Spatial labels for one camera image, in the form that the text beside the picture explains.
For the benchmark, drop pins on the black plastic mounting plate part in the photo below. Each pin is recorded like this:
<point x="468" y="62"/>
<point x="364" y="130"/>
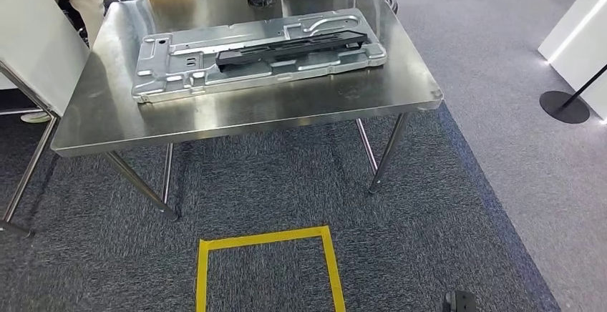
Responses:
<point x="289" y="50"/>

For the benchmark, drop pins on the stainless steel workbench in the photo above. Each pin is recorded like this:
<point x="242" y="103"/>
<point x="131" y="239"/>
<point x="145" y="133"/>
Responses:
<point x="237" y="110"/>

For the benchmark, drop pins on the yellow floor tape square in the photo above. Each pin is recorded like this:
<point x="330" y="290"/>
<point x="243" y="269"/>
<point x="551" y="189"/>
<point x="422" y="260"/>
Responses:
<point x="265" y="238"/>

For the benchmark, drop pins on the stamped silver metal panel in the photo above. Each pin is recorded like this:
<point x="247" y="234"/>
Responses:
<point x="161" y="75"/>

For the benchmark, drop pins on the black stanchion with black base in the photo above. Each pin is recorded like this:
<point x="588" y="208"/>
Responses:
<point x="564" y="108"/>

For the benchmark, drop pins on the stainless steel table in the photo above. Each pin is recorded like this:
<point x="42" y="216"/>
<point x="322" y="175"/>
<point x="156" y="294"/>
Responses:
<point x="28" y="172"/>

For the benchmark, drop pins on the white partition panel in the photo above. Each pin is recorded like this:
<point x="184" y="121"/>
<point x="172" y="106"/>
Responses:
<point x="38" y="44"/>

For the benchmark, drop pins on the white pillar with light strip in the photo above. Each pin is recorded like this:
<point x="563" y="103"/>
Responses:
<point x="578" y="30"/>

